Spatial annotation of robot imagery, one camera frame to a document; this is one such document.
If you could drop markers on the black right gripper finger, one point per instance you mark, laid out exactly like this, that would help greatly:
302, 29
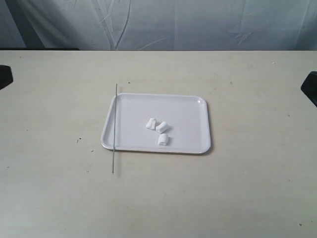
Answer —
309, 87

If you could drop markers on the white plastic tray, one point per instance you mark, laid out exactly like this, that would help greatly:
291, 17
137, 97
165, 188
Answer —
186, 116

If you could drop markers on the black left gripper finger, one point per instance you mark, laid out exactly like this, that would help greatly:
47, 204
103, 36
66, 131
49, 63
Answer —
6, 77

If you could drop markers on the thin metal skewer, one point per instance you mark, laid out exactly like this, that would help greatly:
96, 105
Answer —
114, 129

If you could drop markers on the white backdrop curtain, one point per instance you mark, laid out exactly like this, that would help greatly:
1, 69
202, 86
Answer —
160, 25

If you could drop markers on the white marshmallow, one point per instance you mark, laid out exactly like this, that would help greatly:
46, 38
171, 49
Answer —
163, 139
162, 127
151, 124

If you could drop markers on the dark frame behind table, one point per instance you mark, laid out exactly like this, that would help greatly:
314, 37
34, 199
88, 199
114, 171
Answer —
38, 49

